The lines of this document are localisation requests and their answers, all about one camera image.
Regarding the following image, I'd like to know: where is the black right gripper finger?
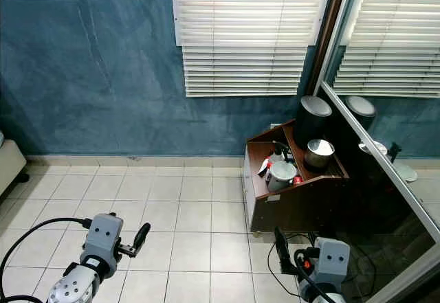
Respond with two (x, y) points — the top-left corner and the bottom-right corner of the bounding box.
(274, 227), (292, 275)

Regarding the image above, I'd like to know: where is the dark brown wooden cabinet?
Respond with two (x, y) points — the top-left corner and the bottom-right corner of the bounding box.
(242, 119), (396, 238)

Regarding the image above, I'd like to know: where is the white lidded pot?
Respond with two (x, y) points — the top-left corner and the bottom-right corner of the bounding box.
(267, 160), (298, 192)

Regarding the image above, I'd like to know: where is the steel pot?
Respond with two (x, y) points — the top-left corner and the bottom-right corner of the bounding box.
(303, 139), (336, 173)

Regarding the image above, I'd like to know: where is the black cylinder bin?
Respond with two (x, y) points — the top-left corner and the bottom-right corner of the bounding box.
(293, 95), (333, 150)

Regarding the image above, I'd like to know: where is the white window blind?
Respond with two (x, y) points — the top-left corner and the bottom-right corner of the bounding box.
(170, 0), (336, 98)

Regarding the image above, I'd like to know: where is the framed mirror door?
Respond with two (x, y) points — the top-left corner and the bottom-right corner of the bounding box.
(313, 0), (440, 303)

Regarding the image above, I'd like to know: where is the thin black floor cable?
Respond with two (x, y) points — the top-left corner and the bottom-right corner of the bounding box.
(266, 233), (379, 298)

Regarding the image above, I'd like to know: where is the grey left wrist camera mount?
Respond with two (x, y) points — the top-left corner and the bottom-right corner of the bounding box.
(80, 213), (124, 262)

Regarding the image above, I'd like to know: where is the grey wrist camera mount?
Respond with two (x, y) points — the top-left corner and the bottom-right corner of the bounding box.
(80, 213), (124, 262)
(313, 238), (351, 294)

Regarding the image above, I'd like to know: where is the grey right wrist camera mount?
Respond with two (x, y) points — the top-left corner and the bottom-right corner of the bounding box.
(313, 238), (351, 294)

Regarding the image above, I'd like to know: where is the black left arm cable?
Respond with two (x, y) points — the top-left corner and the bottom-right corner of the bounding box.
(0, 216), (91, 303)

